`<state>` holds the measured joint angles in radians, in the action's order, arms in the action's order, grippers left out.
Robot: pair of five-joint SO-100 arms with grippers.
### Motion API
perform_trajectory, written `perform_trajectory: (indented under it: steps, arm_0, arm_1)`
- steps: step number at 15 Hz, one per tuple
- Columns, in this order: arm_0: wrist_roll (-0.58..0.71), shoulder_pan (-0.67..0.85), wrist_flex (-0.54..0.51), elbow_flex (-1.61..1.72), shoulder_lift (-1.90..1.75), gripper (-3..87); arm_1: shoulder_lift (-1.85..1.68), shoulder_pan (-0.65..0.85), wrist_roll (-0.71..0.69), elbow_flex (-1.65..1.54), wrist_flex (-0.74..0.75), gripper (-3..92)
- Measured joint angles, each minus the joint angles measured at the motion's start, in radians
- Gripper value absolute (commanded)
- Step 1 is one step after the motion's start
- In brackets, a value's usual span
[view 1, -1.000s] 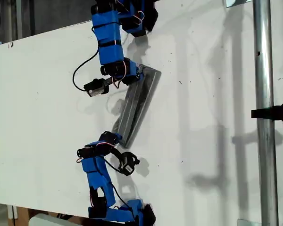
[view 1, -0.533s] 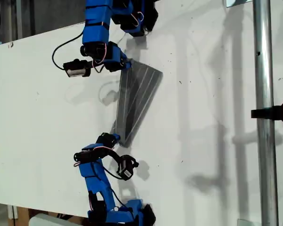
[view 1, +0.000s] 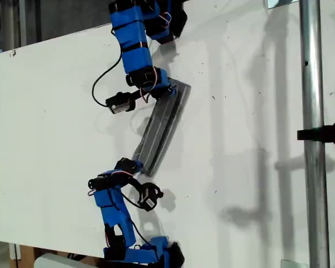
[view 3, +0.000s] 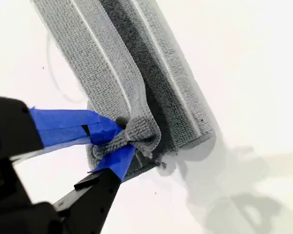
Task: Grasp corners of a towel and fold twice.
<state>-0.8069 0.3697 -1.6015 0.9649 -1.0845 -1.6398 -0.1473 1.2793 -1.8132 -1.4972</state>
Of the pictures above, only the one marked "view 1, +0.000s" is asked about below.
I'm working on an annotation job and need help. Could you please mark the black post clamp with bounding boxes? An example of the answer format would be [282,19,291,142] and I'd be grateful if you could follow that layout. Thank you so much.
[296,118,335,148]

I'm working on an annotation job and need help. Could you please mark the wooden table leg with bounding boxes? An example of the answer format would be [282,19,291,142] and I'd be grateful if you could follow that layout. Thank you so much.
[21,246,36,268]

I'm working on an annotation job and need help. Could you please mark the steel post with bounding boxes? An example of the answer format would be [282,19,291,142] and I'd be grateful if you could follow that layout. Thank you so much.
[299,0,332,268]

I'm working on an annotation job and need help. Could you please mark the white box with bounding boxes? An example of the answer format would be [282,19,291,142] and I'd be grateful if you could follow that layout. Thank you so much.
[33,252,106,268]

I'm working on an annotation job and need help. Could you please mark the black camera box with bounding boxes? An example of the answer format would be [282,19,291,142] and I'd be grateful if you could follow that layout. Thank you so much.
[136,183,164,212]
[104,92,136,115]

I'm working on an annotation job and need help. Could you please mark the grey striped towel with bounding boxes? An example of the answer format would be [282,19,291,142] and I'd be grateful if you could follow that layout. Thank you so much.
[131,78,193,178]

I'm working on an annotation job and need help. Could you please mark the grey metal bar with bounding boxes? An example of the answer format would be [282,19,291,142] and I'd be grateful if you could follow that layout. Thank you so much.
[18,0,27,47]

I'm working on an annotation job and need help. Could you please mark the black camera cable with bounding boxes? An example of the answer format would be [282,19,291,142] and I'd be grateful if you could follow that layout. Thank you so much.
[91,52,123,108]
[119,189,154,246]

